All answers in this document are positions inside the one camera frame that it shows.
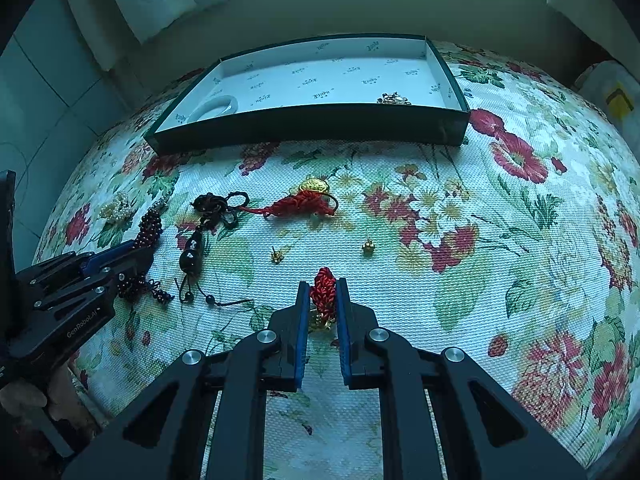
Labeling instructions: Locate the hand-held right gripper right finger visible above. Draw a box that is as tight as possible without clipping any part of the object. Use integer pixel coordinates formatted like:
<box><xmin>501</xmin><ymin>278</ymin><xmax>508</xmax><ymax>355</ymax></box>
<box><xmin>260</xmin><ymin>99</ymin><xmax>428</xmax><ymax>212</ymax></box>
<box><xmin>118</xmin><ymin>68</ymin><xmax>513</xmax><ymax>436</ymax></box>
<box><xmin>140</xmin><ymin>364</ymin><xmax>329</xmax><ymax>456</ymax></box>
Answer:
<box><xmin>336</xmin><ymin>277</ymin><xmax>588</xmax><ymax>480</ymax></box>

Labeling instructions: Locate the green box with white lining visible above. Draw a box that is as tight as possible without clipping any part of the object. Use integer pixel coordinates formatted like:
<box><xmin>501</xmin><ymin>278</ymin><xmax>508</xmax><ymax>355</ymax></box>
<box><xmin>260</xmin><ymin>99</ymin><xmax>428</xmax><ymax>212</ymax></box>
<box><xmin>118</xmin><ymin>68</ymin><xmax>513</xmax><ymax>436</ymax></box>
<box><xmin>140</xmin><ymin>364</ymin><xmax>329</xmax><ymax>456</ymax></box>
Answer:
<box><xmin>143</xmin><ymin>34</ymin><xmax>472</xmax><ymax>157</ymax></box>

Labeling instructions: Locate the red knot charm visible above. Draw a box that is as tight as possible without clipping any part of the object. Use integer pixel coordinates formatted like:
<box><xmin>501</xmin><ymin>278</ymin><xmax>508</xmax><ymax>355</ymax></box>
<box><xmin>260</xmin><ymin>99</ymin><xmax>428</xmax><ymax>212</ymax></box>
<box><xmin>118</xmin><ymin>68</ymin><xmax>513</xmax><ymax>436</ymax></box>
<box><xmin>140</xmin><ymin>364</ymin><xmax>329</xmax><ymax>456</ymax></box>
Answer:
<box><xmin>307</xmin><ymin>267</ymin><xmax>340</xmax><ymax>333</ymax></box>

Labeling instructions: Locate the dark red bead bracelet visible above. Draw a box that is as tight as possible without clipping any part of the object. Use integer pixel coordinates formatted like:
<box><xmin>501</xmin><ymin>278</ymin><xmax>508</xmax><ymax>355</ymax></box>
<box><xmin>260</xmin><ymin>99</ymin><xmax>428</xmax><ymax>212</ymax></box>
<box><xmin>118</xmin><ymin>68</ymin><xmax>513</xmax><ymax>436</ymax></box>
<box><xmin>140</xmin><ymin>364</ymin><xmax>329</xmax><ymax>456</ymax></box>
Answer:
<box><xmin>116</xmin><ymin>207</ymin><xmax>175</xmax><ymax>306</ymax></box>

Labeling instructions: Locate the white jade bangle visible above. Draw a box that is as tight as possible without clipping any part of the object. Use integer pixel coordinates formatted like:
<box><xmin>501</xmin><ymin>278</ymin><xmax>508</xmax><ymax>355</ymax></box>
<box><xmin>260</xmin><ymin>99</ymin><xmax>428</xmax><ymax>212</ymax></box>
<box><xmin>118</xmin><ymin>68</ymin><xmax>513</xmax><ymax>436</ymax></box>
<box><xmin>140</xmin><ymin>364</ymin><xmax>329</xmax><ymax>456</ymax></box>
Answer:
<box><xmin>187</xmin><ymin>95</ymin><xmax>238</xmax><ymax>122</ymax></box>

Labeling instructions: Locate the white pillow with yellow print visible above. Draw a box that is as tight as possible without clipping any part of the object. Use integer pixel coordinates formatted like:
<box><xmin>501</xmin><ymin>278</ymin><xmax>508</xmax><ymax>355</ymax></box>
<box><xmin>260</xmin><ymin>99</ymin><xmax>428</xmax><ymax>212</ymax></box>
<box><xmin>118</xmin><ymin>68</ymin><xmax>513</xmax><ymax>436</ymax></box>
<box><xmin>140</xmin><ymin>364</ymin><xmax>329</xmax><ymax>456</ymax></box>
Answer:
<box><xmin>574</xmin><ymin>59</ymin><xmax>632</xmax><ymax>123</ymax></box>

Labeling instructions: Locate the red tassel with gold ingot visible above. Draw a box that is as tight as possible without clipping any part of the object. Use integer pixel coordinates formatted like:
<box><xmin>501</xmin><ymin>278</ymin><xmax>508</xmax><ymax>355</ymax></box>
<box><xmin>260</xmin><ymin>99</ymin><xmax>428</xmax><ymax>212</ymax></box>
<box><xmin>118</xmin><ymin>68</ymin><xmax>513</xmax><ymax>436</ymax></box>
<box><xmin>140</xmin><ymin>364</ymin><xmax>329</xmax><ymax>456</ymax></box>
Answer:
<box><xmin>237</xmin><ymin>176</ymin><xmax>340</xmax><ymax>219</ymax></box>

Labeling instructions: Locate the black knot gourd pendant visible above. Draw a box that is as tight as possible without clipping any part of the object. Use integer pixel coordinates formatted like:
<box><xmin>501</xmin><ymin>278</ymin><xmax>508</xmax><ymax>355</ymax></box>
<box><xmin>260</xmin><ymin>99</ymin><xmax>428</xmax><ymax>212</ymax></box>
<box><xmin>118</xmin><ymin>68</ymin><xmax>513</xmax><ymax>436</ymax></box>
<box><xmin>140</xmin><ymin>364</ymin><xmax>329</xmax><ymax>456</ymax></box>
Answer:
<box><xmin>175</xmin><ymin>191</ymin><xmax>256</xmax><ymax>307</ymax></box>

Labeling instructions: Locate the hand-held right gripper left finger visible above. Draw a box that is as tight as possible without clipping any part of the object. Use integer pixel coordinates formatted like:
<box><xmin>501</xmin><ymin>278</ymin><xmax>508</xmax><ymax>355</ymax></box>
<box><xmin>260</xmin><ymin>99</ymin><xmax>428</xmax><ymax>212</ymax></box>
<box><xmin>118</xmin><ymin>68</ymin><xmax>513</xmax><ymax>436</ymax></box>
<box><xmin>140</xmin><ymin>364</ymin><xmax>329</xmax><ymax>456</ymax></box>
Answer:
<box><xmin>60</xmin><ymin>281</ymin><xmax>311</xmax><ymax>480</ymax></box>

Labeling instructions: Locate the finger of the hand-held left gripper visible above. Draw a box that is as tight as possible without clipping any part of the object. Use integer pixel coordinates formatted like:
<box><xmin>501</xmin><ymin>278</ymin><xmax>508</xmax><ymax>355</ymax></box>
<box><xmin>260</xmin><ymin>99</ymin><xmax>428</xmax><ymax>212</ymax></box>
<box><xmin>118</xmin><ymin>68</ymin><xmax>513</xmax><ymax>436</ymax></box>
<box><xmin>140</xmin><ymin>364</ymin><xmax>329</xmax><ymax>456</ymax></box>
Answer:
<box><xmin>14</xmin><ymin>241</ymin><xmax>137</xmax><ymax>291</ymax></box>
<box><xmin>30</xmin><ymin>247</ymin><xmax>156</xmax><ymax>323</ymax></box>

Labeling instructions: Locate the person's left hand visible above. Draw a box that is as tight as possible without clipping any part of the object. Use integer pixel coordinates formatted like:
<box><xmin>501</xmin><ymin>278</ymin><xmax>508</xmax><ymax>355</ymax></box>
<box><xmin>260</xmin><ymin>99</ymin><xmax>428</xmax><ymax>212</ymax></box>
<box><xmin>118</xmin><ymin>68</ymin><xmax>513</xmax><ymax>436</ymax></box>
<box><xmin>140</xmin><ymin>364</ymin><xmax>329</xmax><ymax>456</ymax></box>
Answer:
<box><xmin>0</xmin><ymin>355</ymin><xmax>81</xmax><ymax>423</ymax></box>

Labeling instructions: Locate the white pearl ornament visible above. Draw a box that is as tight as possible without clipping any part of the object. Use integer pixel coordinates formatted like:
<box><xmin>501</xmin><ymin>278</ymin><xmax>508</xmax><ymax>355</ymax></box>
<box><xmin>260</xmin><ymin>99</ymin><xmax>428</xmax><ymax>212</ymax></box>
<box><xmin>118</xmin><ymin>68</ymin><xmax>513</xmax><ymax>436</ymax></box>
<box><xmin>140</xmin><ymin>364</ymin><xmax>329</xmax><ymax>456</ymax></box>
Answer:
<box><xmin>100</xmin><ymin>192</ymin><xmax>138</xmax><ymax>223</ymax></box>

